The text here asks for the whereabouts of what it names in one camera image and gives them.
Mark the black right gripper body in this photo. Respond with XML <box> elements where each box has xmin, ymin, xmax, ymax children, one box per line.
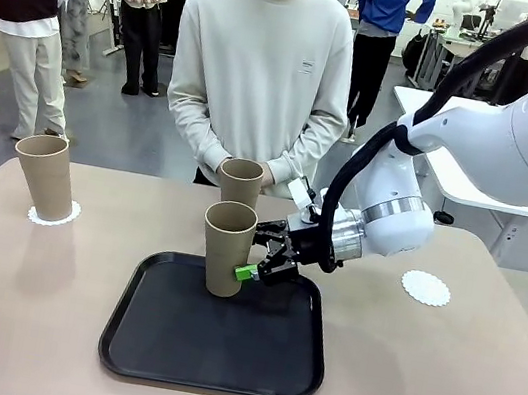
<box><xmin>276</xmin><ymin>213</ymin><xmax>342</xmax><ymax>284</ymax></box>

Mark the tall beige cup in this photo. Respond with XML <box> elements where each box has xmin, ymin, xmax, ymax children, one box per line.
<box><xmin>4</xmin><ymin>130</ymin><xmax>85</xmax><ymax>226</ymax></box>
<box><xmin>191</xmin><ymin>197</ymin><xmax>262</xmax><ymax>302</ymax></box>
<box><xmin>215</xmin><ymin>155</ymin><xmax>267</xmax><ymax>210</ymax></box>

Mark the white scalloped paper coaster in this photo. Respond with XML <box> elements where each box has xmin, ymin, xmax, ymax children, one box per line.
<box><xmin>397</xmin><ymin>267</ymin><xmax>455</xmax><ymax>310</ymax></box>
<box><xmin>25</xmin><ymin>192</ymin><xmax>85</xmax><ymax>232</ymax></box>

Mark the person's left forearm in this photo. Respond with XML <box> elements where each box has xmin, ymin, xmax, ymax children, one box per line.
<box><xmin>262</xmin><ymin>102</ymin><xmax>350</xmax><ymax>205</ymax></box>

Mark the person's right forearm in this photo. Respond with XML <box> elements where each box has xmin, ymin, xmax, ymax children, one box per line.
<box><xmin>154</xmin><ymin>84</ymin><xmax>244</xmax><ymax>185</ymax></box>

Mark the person's left hand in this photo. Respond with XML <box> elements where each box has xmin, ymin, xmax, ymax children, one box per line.
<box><xmin>258</xmin><ymin>160</ymin><xmax>281</xmax><ymax>188</ymax></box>

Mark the black plastic tray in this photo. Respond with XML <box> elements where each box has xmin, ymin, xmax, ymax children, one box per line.
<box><xmin>93</xmin><ymin>241</ymin><xmax>341</xmax><ymax>395</ymax></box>

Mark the white table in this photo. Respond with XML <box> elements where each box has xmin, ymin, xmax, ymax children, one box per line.
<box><xmin>368</xmin><ymin>84</ymin><xmax>528</xmax><ymax>263</ymax></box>

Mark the person in beige sweatshirt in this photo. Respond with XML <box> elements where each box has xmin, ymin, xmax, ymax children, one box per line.
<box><xmin>152</xmin><ymin>0</ymin><xmax>369</xmax><ymax>208</ymax></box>

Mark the black backpack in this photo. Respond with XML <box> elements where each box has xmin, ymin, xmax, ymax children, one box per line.
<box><xmin>399</xmin><ymin>26</ymin><xmax>428</xmax><ymax>76</ymax></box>

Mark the grey background desk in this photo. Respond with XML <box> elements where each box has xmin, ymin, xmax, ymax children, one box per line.
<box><xmin>416</xmin><ymin>24</ymin><xmax>510</xmax><ymax>104</ymax></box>

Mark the person in grey patterned trousers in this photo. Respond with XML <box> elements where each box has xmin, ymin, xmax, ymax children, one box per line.
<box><xmin>34</xmin><ymin>0</ymin><xmax>104</xmax><ymax>91</ymax></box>

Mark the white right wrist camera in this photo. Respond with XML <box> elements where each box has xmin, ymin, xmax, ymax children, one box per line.
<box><xmin>282</xmin><ymin>175</ymin><xmax>329</xmax><ymax>228</ymax></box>

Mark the black sleeved right arm cable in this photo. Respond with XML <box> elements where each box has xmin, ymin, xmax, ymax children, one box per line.
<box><xmin>310</xmin><ymin>0</ymin><xmax>528</xmax><ymax>308</ymax></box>

